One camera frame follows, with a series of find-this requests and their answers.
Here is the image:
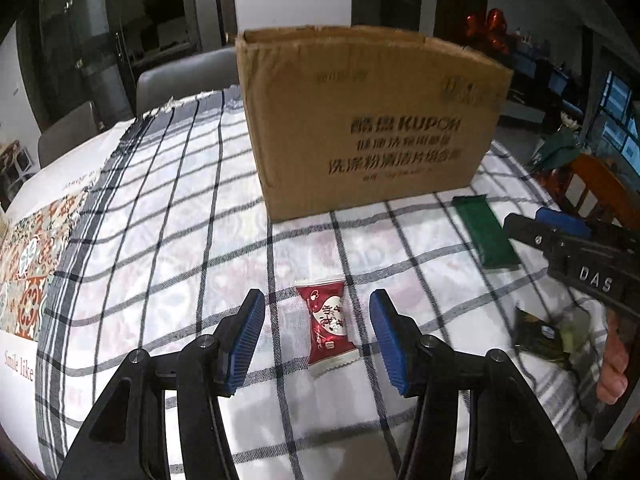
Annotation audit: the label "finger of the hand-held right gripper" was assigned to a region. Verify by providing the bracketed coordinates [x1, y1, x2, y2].
[533, 207, 591, 239]
[502, 213, 558, 258]

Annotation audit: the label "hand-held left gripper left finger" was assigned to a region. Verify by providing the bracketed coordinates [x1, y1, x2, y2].
[65, 289, 266, 480]

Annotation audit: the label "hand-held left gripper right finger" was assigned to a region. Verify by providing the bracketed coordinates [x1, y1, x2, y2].
[369, 288, 576, 480]

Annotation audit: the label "red candy packet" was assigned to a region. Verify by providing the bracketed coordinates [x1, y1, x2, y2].
[295, 280, 358, 378]

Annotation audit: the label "brown cardboard box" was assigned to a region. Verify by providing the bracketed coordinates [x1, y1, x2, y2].
[235, 25, 515, 222]

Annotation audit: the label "person's right hand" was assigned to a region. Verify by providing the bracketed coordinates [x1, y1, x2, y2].
[596, 312, 631, 402]

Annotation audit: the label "dark green flat packet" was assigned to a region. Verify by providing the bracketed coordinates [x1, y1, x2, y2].
[451, 195, 518, 268]

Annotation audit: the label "wooden chair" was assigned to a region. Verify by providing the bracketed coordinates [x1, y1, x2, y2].
[532, 152, 640, 233]

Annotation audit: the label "pale green candy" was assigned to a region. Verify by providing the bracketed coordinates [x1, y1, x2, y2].
[557, 310, 601, 356]

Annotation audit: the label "dark green cloth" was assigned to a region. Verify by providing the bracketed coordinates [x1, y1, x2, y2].
[530, 127, 583, 171]

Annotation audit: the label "black snack packet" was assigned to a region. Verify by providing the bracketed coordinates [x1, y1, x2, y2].
[515, 307, 573, 371]

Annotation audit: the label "window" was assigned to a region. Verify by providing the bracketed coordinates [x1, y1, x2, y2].
[597, 70, 640, 176]

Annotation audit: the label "grey plaid tablecloth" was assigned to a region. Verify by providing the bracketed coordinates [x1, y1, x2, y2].
[35, 85, 616, 480]

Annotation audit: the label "blue storage bins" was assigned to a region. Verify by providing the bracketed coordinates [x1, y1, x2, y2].
[515, 50, 571, 92]

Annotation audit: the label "red foil balloons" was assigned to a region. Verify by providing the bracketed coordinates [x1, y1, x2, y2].
[465, 8, 511, 56]

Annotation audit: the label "white printed tablecloth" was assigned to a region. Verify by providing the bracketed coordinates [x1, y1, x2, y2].
[0, 115, 146, 466]

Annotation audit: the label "grey upholstered chair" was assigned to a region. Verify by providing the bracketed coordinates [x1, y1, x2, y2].
[37, 101, 98, 168]
[136, 47, 240, 118]

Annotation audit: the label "small white rack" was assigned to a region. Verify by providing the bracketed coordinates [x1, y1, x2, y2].
[0, 142, 41, 201]

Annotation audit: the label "dark glass sliding door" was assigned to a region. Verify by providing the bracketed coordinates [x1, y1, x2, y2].
[37, 0, 201, 111]

